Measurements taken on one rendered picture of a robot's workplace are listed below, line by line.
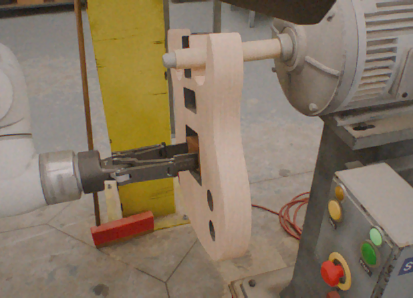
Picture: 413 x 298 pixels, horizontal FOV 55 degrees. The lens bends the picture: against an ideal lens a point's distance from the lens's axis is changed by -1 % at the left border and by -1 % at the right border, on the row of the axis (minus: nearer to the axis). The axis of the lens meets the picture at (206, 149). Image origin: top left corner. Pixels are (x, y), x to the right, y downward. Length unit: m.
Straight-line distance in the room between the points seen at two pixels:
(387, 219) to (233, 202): 0.21
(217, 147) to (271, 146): 2.05
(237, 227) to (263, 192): 1.66
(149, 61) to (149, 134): 0.34
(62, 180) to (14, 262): 1.45
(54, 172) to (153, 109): 1.06
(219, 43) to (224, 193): 0.22
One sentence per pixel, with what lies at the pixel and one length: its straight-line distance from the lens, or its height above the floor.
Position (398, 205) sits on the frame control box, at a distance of 0.62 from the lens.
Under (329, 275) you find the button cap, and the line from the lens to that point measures 0.68.
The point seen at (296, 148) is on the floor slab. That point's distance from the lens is 2.65.
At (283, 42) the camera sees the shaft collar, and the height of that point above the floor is 1.27.
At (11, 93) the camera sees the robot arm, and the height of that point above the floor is 1.22.
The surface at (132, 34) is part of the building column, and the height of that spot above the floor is 0.99.
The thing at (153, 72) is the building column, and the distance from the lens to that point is 1.64.
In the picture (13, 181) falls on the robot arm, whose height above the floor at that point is 1.10.
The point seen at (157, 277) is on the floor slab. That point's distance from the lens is 1.89.
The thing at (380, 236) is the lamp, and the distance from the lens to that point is 0.58.
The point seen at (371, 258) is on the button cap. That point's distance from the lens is 0.61.
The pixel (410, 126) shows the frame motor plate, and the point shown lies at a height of 1.12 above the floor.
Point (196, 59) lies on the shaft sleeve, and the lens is 0.66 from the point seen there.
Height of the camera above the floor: 1.51
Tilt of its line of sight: 36 degrees down
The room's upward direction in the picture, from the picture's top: straight up
